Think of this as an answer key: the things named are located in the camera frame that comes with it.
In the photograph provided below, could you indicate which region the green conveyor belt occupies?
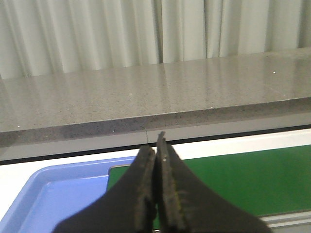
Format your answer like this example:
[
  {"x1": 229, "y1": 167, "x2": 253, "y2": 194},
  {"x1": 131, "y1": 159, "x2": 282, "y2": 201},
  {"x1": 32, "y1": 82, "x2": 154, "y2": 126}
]
[{"x1": 105, "y1": 144, "x2": 311, "y2": 229}]

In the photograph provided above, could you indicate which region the white pleated curtain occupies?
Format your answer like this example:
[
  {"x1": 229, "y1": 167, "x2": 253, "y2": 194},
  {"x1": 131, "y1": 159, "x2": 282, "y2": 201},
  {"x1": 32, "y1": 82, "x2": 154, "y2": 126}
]
[{"x1": 0, "y1": 0, "x2": 311, "y2": 79}]

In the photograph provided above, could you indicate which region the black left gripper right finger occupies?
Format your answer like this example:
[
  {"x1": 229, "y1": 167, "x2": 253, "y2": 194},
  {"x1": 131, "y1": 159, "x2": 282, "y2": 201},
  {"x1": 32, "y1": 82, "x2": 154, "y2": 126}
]
[{"x1": 155, "y1": 132, "x2": 270, "y2": 233}]

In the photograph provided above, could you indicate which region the blue plastic tray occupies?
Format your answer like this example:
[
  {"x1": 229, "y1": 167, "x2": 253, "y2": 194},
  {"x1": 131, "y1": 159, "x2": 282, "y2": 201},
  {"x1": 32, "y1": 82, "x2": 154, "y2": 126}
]
[{"x1": 0, "y1": 157, "x2": 134, "y2": 233}]

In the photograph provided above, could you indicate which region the grey stone countertop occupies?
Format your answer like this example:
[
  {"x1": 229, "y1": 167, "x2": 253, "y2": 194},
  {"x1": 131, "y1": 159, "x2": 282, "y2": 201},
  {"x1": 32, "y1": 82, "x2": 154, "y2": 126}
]
[{"x1": 0, "y1": 47, "x2": 311, "y2": 161}]

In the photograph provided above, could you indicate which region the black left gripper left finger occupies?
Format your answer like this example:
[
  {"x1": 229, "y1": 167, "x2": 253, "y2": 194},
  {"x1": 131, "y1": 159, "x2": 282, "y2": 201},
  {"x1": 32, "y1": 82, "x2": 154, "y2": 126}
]
[{"x1": 53, "y1": 146, "x2": 156, "y2": 233}]

